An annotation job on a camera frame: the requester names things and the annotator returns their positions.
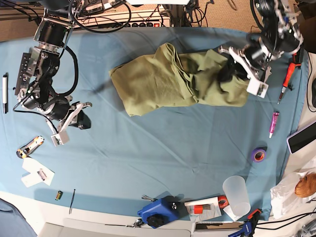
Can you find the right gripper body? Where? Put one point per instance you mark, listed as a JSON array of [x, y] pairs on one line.
[[67, 114]]

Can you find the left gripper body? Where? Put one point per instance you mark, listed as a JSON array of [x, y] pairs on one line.
[[251, 63]]

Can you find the olive green t-shirt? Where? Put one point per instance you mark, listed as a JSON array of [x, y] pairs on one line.
[[170, 79]]

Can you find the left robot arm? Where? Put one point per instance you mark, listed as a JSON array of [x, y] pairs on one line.
[[279, 34]]

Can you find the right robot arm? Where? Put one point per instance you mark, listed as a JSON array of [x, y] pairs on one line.
[[34, 90]]

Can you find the orange screwdriver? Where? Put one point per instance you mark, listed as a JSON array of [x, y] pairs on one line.
[[290, 70]]

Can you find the orange black tool set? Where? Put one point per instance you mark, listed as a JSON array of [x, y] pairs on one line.
[[298, 58]]

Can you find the orange grey utility knife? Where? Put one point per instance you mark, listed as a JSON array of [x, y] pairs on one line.
[[30, 147]]

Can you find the purple glue tube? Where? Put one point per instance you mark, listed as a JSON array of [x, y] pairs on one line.
[[273, 123]]

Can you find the white marker pen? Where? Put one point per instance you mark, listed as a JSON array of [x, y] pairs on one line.
[[5, 93]]

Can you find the small green battery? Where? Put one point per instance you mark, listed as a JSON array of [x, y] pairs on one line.
[[59, 195]]

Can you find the smartphone in lilac case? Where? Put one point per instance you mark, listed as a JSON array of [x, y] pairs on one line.
[[301, 139]]

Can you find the purple tape roll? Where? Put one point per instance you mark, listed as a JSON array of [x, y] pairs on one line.
[[258, 154]]

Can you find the blue table cloth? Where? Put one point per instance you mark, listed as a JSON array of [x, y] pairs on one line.
[[186, 152]]

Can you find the white power strip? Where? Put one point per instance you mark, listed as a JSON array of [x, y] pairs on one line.
[[115, 19]]

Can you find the translucent plastic cup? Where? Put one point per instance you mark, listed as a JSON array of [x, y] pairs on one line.
[[236, 193]]

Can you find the brown round object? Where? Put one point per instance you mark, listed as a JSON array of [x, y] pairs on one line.
[[306, 186]]

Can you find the blue plastic device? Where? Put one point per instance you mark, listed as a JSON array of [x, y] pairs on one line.
[[159, 212]]

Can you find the white plastic bag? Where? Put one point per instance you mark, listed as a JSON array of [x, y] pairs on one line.
[[283, 197]]

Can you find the red tape roll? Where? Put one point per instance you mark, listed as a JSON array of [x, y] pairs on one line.
[[222, 201]]

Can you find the blue black clamp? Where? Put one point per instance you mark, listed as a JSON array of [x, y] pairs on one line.
[[248, 227]]

